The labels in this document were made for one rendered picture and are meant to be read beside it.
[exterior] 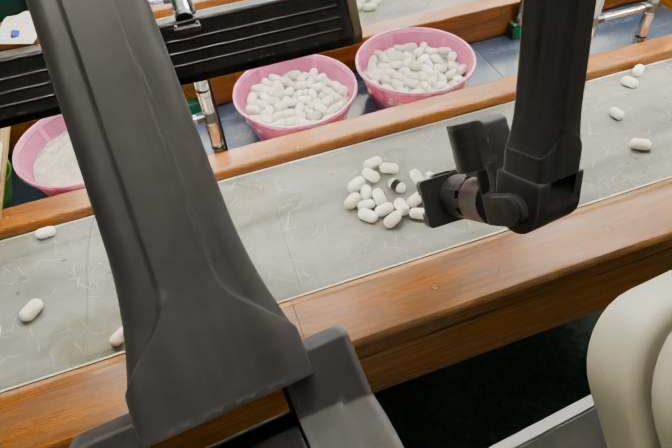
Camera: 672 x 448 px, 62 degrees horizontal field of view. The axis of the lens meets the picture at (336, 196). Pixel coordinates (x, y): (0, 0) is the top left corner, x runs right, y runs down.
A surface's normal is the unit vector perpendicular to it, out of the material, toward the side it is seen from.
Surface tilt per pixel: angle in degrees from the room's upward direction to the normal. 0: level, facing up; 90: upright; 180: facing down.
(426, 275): 0
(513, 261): 0
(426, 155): 0
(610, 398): 86
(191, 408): 29
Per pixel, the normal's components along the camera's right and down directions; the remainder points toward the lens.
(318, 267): -0.06, -0.69
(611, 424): -0.91, 0.33
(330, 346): 0.15, -0.30
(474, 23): 0.33, 0.67
